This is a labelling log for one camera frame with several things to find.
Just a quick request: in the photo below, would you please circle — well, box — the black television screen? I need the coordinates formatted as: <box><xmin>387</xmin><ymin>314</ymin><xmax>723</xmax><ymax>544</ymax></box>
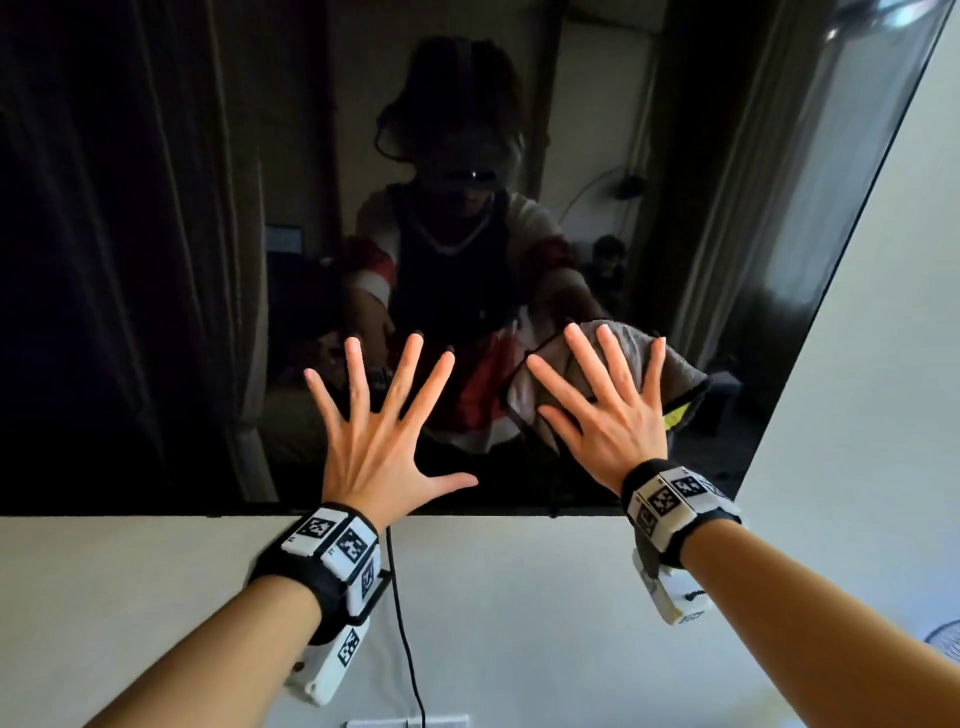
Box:
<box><xmin>0</xmin><ymin>0</ymin><xmax>958</xmax><ymax>519</ymax></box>

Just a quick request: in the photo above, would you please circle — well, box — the person's right hand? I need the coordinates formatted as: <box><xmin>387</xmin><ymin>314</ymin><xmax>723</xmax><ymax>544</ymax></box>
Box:
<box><xmin>525</xmin><ymin>322</ymin><xmax>670</xmax><ymax>496</ymax></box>

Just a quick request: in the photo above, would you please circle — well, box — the left wrist tracker with markers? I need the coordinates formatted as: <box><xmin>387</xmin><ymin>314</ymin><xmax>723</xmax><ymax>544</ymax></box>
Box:
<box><xmin>247</xmin><ymin>502</ymin><xmax>393</xmax><ymax>708</ymax></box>

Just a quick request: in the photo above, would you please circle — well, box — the person's left hand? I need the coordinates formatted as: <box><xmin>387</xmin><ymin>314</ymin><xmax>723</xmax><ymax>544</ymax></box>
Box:
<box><xmin>303</xmin><ymin>333</ymin><xmax>480</xmax><ymax>531</ymax></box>

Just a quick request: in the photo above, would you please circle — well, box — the person's right forearm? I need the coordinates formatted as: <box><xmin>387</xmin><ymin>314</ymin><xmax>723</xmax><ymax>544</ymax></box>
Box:
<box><xmin>678</xmin><ymin>517</ymin><xmax>960</xmax><ymax>728</ymax></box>

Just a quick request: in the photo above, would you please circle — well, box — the black cable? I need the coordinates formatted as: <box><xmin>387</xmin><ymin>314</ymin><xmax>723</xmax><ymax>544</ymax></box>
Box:
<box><xmin>384</xmin><ymin>525</ymin><xmax>427</xmax><ymax>728</ymax></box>

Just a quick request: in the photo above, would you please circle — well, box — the person's left forearm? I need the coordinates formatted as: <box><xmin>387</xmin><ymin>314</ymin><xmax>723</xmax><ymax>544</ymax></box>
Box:
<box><xmin>82</xmin><ymin>573</ymin><xmax>324</xmax><ymax>728</ymax></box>

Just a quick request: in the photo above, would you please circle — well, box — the grey cleaning cloth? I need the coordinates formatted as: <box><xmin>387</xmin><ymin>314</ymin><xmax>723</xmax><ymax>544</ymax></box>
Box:
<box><xmin>501</xmin><ymin>320</ymin><xmax>712</xmax><ymax>456</ymax></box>

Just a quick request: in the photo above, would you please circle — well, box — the white wall socket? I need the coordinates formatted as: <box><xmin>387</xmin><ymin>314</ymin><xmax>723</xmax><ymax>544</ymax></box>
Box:
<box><xmin>345</xmin><ymin>714</ymin><xmax>471</xmax><ymax>728</ymax></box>

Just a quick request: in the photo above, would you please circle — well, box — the wrist tracker with markers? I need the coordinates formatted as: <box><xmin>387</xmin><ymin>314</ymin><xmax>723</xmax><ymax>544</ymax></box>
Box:
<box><xmin>247</xmin><ymin>502</ymin><xmax>393</xmax><ymax>708</ymax></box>
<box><xmin>620</xmin><ymin>459</ymin><xmax>744</xmax><ymax>627</ymax></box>

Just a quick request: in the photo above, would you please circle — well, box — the fan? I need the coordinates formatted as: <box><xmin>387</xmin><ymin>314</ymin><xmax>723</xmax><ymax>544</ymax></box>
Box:
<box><xmin>923</xmin><ymin>619</ymin><xmax>960</xmax><ymax>666</ymax></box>

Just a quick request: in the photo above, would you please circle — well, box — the right wrist tracker with markers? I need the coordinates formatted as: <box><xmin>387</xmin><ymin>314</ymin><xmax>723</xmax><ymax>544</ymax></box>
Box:
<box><xmin>620</xmin><ymin>459</ymin><xmax>744</xmax><ymax>627</ymax></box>

